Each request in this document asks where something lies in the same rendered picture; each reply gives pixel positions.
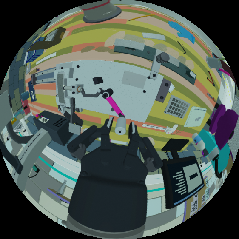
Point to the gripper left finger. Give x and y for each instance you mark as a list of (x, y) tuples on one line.
[(85, 139)]

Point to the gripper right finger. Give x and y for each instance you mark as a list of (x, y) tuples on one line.
[(151, 153)]

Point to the dark chute with grey flap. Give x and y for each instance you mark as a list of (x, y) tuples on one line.
[(73, 119)]

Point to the magenta clamp lever grey knob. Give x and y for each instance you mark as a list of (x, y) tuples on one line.
[(120, 125)]

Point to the grey clamp linkage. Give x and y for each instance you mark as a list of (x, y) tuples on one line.
[(89, 94)]

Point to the grey shuttle nest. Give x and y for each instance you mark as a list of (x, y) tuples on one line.
[(60, 87)]

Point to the black tablet on stand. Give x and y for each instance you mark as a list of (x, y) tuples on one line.
[(175, 144)]

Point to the white ruler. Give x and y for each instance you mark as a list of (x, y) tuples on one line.
[(154, 126)]

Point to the white cloth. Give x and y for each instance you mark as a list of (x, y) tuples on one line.
[(170, 129)]

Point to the black control box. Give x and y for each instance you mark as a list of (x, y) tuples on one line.
[(54, 128)]

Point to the black monitor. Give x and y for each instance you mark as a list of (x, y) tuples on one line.
[(183, 183)]

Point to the white bottle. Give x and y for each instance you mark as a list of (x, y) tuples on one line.
[(198, 141)]

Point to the grey grid tray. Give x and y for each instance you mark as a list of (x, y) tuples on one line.
[(177, 106)]

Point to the white rounded box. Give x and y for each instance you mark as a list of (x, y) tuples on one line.
[(195, 116)]

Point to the grey machine cabinet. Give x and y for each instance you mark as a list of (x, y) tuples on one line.
[(28, 153)]

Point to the small black block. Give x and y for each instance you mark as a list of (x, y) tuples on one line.
[(97, 80)]

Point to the dark grey end block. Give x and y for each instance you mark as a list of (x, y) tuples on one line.
[(163, 89)]

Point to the red book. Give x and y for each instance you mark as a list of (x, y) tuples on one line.
[(25, 107)]

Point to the cardboard box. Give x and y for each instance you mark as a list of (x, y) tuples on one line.
[(198, 203)]

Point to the blue flat case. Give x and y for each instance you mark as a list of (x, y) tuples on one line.
[(32, 92)]

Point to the teal machine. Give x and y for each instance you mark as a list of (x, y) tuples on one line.
[(222, 149)]

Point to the teal cup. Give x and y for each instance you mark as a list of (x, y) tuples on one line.
[(24, 95)]

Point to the purple chair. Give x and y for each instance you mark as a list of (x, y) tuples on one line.
[(224, 119)]

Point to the white strip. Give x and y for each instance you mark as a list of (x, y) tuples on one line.
[(45, 58)]

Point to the blue crate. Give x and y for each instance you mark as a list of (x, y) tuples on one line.
[(34, 55)]

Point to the olive parts bin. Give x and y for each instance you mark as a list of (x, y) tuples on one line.
[(48, 39)]

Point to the black hex key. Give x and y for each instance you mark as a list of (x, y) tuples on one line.
[(182, 47)]

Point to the grey pen cup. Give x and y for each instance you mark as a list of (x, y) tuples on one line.
[(213, 62)]

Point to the grey paper sheet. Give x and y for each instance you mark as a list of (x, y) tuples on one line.
[(154, 36)]

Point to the blue glove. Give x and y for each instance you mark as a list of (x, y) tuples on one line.
[(184, 30)]

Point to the yellow pencil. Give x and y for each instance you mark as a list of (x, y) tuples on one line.
[(141, 17)]

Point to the light grey marker base plate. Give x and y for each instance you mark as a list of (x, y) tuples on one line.
[(112, 104)]

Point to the grey linear rail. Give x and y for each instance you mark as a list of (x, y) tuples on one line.
[(43, 76)]

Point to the grey lens head on bracket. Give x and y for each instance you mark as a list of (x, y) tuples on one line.
[(162, 57)]

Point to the dark teal curved rail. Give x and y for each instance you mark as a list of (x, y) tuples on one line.
[(145, 51)]

